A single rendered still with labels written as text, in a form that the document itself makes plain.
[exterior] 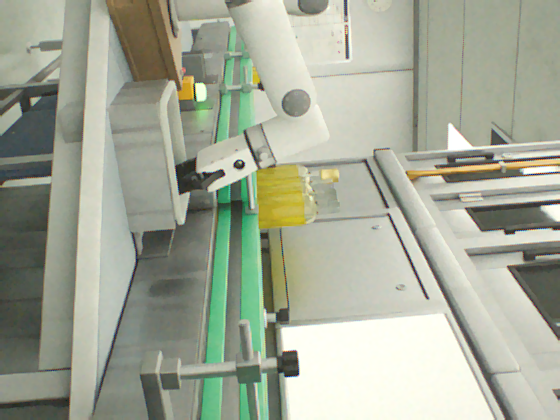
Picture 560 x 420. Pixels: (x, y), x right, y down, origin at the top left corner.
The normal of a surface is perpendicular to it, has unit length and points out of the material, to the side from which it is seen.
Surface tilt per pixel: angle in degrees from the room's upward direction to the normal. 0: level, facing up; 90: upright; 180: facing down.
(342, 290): 90
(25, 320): 90
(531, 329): 90
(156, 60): 90
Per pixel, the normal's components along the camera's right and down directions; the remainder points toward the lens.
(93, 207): -0.03, -0.43
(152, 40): 0.08, 0.90
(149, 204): 0.04, 0.42
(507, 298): -0.07, -0.90
